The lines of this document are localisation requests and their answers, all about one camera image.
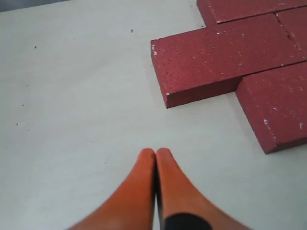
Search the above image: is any red brick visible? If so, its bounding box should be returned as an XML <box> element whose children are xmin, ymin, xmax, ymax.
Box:
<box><xmin>196</xmin><ymin>0</ymin><xmax>307</xmax><ymax>26</ymax></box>
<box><xmin>151</xmin><ymin>13</ymin><xmax>306</xmax><ymax>108</ymax></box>
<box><xmin>236</xmin><ymin>62</ymin><xmax>307</xmax><ymax>154</ymax></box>

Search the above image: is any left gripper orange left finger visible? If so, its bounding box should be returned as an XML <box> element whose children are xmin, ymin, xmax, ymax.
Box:
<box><xmin>70</xmin><ymin>148</ymin><xmax>156</xmax><ymax>230</ymax></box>

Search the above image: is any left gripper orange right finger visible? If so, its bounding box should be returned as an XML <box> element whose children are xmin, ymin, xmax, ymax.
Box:
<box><xmin>156</xmin><ymin>148</ymin><xmax>249</xmax><ymax>230</ymax></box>

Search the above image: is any back row left brick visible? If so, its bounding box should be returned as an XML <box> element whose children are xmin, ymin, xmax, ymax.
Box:
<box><xmin>276</xmin><ymin>6</ymin><xmax>307</xmax><ymax>53</ymax></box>

